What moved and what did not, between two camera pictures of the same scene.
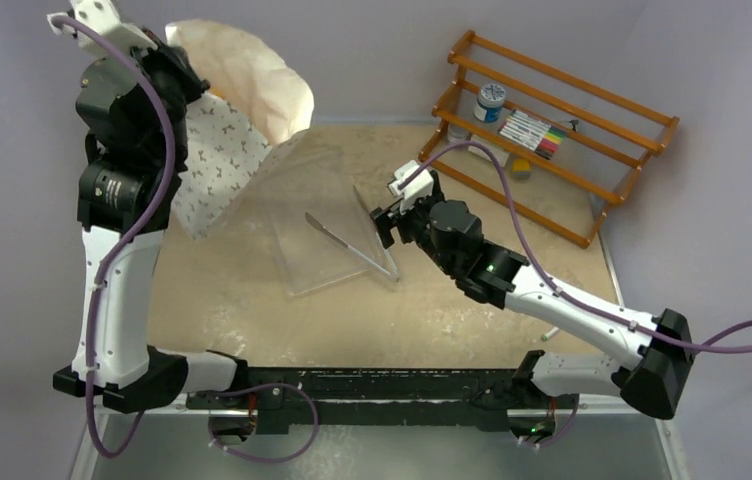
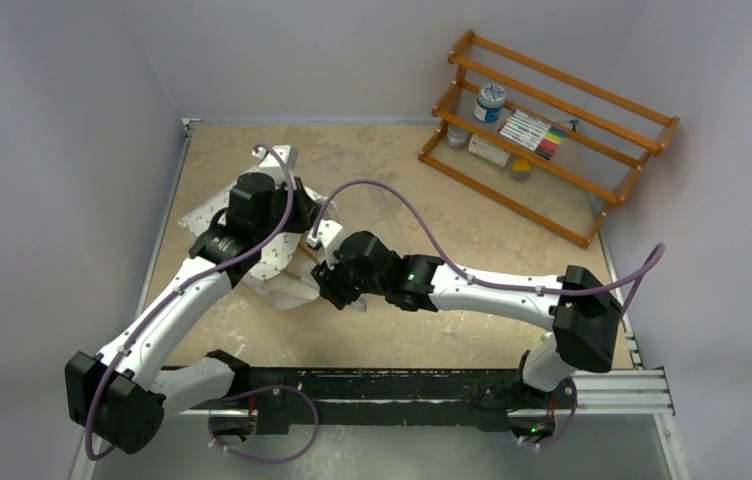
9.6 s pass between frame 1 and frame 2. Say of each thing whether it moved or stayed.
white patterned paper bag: moved
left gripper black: moved
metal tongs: moved
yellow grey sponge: stayed
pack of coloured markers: stayed
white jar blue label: stayed
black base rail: stayed
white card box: stayed
